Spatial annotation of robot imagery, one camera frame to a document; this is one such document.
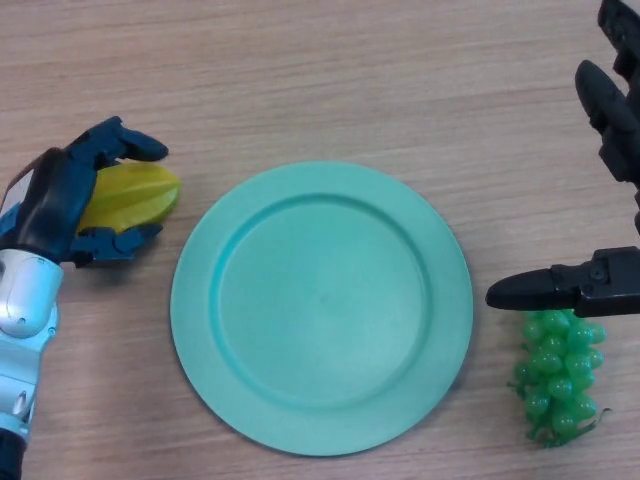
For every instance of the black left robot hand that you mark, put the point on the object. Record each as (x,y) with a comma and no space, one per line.
(50,210)

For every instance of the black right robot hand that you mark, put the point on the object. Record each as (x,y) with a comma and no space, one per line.
(610,285)

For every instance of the yellow starfruit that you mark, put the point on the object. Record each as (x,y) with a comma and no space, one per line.
(135,195)

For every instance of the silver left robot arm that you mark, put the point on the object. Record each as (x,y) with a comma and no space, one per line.
(22,325)

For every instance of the green round plate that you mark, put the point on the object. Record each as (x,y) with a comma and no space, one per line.
(320,310)

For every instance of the green grape bunch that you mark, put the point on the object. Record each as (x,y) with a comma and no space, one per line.
(555,375)

